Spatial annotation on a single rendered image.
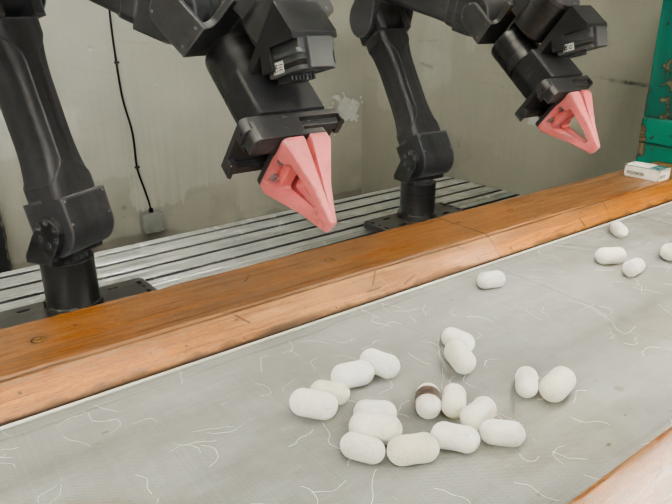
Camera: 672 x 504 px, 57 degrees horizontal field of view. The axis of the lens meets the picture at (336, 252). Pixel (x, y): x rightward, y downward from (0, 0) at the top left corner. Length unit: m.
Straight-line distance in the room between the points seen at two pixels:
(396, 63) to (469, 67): 1.52
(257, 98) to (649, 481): 0.39
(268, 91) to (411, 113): 0.56
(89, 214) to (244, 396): 0.35
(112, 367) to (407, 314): 0.28
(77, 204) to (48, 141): 0.07
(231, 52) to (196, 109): 2.03
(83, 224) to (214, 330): 0.25
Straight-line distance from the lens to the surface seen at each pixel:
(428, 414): 0.47
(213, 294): 0.62
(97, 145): 2.49
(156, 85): 2.54
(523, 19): 0.91
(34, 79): 0.77
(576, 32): 0.88
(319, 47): 0.50
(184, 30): 0.60
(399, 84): 1.10
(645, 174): 1.15
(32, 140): 0.77
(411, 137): 1.07
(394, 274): 0.68
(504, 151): 2.53
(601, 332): 0.64
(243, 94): 0.55
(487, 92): 2.56
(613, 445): 0.49
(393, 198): 1.28
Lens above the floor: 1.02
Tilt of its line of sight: 21 degrees down
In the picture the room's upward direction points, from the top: straight up
